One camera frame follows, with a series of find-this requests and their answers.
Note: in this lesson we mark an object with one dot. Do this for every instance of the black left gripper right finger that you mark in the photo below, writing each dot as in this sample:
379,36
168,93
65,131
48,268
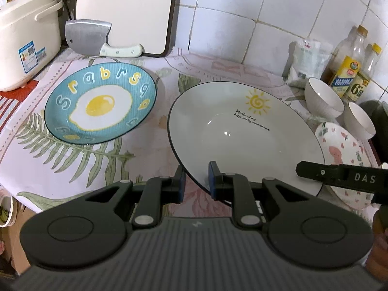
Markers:
303,229

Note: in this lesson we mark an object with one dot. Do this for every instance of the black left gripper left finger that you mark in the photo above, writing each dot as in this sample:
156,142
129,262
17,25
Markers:
92,228

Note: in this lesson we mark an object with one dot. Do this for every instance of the white pink patterned plate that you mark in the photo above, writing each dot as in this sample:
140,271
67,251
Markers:
340,147

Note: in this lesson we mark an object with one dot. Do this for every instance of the large white sun bowl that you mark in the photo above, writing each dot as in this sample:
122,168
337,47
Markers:
244,130

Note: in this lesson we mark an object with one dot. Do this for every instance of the blue fried egg plate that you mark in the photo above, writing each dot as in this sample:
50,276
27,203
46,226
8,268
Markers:
99,103

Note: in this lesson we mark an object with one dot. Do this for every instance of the small white bowl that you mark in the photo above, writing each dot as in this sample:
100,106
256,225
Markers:
358,123
322,101

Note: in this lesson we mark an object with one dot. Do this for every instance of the black pot with glass lid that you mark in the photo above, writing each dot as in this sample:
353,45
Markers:
378,114

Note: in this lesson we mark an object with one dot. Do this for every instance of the cardboard box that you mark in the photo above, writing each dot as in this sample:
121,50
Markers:
14,252

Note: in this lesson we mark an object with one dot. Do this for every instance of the white cup with print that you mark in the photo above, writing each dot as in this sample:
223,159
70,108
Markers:
8,208

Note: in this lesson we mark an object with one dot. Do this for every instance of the clear vinegar bottle yellow cap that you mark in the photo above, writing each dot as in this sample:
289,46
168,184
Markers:
364,75

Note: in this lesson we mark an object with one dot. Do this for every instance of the yellow label oil bottle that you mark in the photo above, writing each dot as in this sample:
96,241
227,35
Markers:
346,61

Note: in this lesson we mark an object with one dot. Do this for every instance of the white plastic salt bag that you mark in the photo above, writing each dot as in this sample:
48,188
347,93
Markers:
310,57

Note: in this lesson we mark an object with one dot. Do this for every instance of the white rice cooker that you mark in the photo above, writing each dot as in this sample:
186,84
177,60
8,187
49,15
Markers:
30,39

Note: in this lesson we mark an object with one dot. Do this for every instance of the white cutting board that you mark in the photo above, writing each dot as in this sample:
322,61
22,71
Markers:
147,22

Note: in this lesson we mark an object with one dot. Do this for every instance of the steel cleaver white handle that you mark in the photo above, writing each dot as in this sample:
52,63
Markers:
90,37

